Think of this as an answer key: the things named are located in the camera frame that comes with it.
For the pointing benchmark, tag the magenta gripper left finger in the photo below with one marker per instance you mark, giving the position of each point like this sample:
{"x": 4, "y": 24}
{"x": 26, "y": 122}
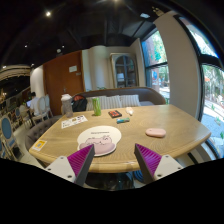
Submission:
{"x": 75, "y": 167}

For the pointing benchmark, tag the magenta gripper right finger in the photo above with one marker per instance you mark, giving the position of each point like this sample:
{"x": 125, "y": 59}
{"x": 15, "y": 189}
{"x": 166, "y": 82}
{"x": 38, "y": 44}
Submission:
{"x": 153, "y": 165}

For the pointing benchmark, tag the pink computer mouse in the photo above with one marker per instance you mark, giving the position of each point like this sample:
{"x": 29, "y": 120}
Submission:
{"x": 156, "y": 132}

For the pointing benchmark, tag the white cartoon mouse pad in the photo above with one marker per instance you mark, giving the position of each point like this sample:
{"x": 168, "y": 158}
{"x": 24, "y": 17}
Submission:
{"x": 103, "y": 138}

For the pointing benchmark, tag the yellow QR sticker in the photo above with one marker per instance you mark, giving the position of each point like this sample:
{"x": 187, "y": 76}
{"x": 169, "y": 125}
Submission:
{"x": 39, "y": 145}

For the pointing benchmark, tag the paper menu sheet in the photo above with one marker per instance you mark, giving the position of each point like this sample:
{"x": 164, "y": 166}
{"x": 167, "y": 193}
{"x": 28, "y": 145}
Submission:
{"x": 73, "y": 121}

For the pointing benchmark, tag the teal small packet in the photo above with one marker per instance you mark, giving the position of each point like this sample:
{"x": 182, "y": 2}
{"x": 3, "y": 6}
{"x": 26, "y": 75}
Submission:
{"x": 122, "y": 120}

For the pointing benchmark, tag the white crumpled tissue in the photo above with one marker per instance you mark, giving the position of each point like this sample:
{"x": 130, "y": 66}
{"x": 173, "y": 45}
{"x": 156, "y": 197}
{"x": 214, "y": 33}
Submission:
{"x": 129, "y": 111}

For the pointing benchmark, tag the black backpack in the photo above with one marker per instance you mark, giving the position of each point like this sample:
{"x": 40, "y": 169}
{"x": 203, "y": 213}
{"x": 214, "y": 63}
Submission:
{"x": 79, "y": 103}

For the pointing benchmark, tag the black red box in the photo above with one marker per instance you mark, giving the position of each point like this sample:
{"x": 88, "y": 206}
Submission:
{"x": 114, "y": 114}

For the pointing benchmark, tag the clear water bottle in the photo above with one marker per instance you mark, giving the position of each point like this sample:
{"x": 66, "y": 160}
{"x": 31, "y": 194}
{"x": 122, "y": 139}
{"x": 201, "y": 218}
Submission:
{"x": 66, "y": 105}

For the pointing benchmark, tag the blue white chair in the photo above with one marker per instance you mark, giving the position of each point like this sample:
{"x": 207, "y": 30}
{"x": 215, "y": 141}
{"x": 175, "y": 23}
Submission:
{"x": 9, "y": 138}

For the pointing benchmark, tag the striped cushion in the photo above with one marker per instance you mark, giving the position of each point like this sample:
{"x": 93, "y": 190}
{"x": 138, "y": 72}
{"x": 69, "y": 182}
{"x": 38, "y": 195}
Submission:
{"x": 119, "y": 101}

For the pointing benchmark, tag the brown curved sofa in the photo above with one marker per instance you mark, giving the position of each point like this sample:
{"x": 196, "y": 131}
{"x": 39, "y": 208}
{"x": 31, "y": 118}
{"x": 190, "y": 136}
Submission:
{"x": 147, "y": 97}

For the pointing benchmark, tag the seated person white shirt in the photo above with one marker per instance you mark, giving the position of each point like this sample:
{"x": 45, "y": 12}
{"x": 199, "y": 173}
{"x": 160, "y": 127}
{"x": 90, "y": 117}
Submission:
{"x": 34, "y": 104}

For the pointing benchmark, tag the wooden door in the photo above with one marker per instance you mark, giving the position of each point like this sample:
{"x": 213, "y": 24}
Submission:
{"x": 63, "y": 75}

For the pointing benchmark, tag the arched glass cabinet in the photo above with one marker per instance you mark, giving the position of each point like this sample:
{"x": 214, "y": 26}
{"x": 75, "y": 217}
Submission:
{"x": 124, "y": 70}

